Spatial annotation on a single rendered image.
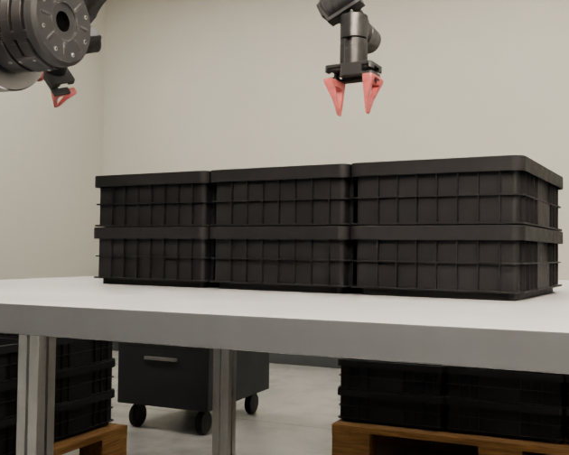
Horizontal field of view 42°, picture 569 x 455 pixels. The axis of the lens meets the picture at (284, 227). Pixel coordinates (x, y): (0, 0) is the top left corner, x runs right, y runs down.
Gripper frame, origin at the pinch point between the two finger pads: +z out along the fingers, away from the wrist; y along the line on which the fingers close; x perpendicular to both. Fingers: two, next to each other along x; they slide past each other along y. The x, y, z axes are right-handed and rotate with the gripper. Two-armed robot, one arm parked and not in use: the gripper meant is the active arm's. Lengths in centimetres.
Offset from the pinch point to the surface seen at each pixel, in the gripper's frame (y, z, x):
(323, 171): -3.3, 15.0, 20.2
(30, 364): 71, 55, 17
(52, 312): 11, 38, 69
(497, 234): -33.8, 26.5, 20.2
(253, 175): 11.5, 15.1, 20.1
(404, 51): 104, -109, -321
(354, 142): 138, -51, -319
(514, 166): -36.4, 15.9, 20.3
